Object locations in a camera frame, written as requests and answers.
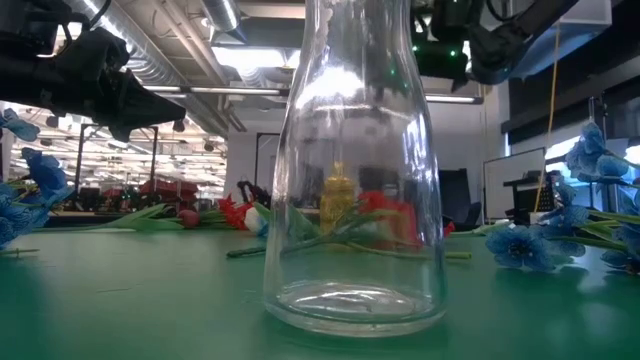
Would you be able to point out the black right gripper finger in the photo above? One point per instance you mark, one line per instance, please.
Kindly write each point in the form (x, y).
(442, 62)

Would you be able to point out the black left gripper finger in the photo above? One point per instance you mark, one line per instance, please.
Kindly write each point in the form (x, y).
(145, 110)
(95, 62)

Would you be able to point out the blue artificial flower bunch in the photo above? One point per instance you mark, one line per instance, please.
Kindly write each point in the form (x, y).
(45, 172)
(520, 247)

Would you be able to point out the pink artificial tulip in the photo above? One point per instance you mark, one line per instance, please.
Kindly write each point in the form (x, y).
(189, 218)

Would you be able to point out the red artificial carnation spray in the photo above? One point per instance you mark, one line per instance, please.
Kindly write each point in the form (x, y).
(395, 220)
(234, 214)

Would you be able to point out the white artificial tulip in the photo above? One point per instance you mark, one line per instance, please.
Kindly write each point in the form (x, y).
(255, 220)

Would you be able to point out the dark red artificial tulip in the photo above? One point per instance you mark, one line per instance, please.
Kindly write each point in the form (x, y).
(240, 251)

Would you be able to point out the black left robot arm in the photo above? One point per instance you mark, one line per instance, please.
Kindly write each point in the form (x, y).
(30, 15)

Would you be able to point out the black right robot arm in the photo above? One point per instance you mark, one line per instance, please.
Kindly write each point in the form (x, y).
(545, 22)

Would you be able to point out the small yellow glass vase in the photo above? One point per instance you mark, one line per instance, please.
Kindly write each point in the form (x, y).
(337, 200)

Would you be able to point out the clear glass vase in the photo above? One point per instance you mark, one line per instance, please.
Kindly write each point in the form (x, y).
(350, 310)

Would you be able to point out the long ceiling light tube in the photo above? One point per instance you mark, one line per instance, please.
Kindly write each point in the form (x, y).
(450, 99)

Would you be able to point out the bright ceiling light panel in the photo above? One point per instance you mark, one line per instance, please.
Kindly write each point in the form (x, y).
(250, 57)

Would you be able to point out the white whiteboard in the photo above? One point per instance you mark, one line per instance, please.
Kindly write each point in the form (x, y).
(510, 185)

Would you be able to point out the black office chair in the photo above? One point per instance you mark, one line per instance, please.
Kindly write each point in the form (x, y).
(455, 195)

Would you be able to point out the black bag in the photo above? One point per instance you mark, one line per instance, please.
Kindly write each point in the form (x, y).
(255, 192)

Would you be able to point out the black equipment cart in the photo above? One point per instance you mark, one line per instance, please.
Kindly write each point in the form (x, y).
(525, 200)

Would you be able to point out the green table mat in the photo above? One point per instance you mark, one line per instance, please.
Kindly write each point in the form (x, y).
(125, 310)

